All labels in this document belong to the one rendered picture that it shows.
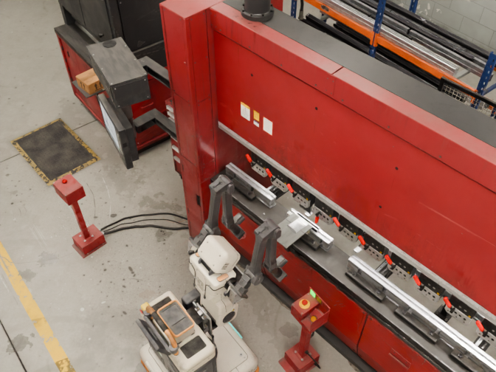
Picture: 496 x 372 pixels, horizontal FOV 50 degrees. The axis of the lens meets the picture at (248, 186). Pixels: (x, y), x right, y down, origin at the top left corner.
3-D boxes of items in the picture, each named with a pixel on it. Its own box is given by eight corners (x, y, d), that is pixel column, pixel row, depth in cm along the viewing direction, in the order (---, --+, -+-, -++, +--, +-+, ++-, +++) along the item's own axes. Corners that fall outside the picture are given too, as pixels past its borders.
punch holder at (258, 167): (250, 167, 384) (250, 151, 372) (259, 162, 388) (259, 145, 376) (265, 178, 377) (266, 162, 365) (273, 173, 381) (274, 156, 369)
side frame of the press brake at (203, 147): (189, 235, 490) (158, 3, 322) (255, 188, 530) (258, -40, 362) (207, 251, 478) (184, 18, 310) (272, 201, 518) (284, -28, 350)
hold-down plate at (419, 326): (393, 312, 338) (394, 310, 336) (398, 307, 340) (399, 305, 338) (434, 344, 323) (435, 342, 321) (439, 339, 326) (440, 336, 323)
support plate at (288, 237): (267, 233, 367) (267, 232, 366) (293, 213, 379) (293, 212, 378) (286, 249, 358) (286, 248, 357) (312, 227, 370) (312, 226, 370)
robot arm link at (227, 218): (216, 176, 317) (227, 187, 311) (224, 173, 319) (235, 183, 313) (219, 222, 348) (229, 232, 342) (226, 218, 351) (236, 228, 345)
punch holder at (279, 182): (270, 182, 375) (271, 165, 363) (278, 176, 379) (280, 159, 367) (286, 193, 367) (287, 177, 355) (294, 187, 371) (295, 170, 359)
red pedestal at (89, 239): (71, 245, 482) (46, 183, 421) (94, 230, 494) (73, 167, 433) (83, 258, 472) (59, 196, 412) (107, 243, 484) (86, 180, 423)
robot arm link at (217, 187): (207, 179, 312) (216, 189, 306) (225, 172, 319) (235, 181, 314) (201, 232, 341) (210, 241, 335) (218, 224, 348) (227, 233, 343)
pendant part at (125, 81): (109, 139, 416) (85, 45, 354) (139, 129, 424) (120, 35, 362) (132, 181, 386) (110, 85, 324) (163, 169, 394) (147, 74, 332)
